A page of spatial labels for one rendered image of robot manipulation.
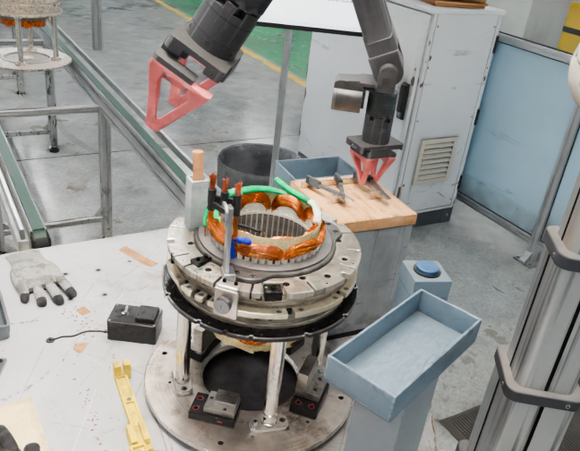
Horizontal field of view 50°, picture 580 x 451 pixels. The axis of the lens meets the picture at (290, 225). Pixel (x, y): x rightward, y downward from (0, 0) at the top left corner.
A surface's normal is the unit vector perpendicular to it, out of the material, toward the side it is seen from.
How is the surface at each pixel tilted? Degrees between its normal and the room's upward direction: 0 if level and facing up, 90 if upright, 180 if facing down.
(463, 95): 90
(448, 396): 0
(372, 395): 90
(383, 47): 97
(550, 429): 90
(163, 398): 0
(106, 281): 0
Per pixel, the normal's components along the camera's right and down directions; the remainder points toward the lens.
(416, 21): -0.87, 0.16
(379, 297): 0.42, 0.47
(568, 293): -0.12, 0.45
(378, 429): -0.65, 0.29
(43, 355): 0.11, -0.88
